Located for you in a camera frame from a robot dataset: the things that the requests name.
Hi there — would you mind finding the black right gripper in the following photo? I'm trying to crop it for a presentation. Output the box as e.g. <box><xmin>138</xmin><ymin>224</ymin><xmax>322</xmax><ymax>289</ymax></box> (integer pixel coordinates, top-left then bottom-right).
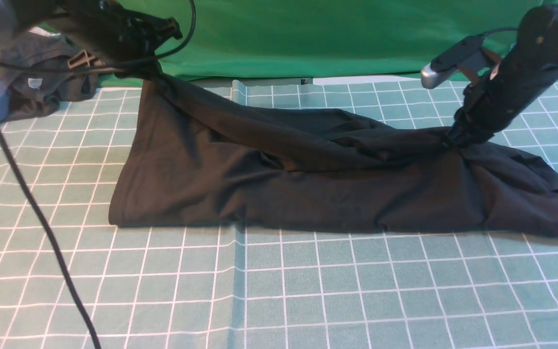
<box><xmin>444</xmin><ymin>73</ymin><xmax>527</xmax><ymax>148</ymax></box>

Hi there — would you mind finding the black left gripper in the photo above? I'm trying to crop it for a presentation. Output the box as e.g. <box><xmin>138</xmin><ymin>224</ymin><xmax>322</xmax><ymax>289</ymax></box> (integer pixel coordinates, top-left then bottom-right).
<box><xmin>66</xmin><ymin>0</ymin><xmax>183</xmax><ymax>73</ymax></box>

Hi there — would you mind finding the dark gray long-sleeve top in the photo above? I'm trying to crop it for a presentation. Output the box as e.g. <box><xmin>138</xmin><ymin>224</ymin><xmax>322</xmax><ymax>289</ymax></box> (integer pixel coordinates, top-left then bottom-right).
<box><xmin>108</xmin><ymin>75</ymin><xmax>558</xmax><ymax>237</ymax></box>

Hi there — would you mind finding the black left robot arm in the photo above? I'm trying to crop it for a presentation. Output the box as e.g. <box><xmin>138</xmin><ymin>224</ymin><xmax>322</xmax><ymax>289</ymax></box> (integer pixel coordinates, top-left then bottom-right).
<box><xmin>0</xmin><ymin>0</ymin><xmax>196</xmax><ymax>75</ymax></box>

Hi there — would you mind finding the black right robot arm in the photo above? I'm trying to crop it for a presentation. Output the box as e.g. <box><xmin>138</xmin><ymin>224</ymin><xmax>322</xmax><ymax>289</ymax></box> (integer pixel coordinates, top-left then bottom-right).
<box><xmin>421</xmin><ymin>5</ymin><xmax>558</xmax><ymax>147</ymax></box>

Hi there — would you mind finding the green backdrop cloth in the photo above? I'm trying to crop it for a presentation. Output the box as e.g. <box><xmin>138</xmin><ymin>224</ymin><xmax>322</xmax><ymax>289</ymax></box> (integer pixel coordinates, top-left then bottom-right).
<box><xmin>42</xmin><ymin>0</ymin><xmax>558</xmax><ymax>88</ymax></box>

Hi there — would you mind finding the white crumpled garment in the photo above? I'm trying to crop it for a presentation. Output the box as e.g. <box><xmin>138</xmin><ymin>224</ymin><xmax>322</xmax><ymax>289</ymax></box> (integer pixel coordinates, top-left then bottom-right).
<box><xmin>29</xmin><ymin>26</ymin><xmax>61</xmax><ymax>37</ymax></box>

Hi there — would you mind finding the dark brown crumpled garment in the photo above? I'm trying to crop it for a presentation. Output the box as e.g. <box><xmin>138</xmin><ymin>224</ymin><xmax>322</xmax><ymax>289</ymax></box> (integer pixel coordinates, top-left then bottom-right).
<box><xmin>0</xmin><ymin>31</ymin><xmax>99</xmax><ymax>121</ymax></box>

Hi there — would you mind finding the green checkered tablecloth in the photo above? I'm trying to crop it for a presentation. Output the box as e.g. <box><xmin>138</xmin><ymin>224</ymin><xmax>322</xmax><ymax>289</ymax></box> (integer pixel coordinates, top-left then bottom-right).
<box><xmin>0</xmin><ymin>77</ymin><xmax>558</xmax><ymax>349</ymax></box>

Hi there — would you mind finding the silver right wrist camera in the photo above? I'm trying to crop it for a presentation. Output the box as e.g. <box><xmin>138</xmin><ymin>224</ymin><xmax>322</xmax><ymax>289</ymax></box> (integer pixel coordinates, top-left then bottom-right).
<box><xmin>420</xmin><ymin>35</ymin><xmax>502</xmax><ymax>89</ymax></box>

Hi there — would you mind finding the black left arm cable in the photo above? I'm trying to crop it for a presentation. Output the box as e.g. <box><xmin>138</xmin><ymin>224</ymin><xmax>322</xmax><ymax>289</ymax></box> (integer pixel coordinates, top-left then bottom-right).
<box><xmin>0</xmin><ymin>0</ymin><xmax>197</xmax><ymax>349</ymax></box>

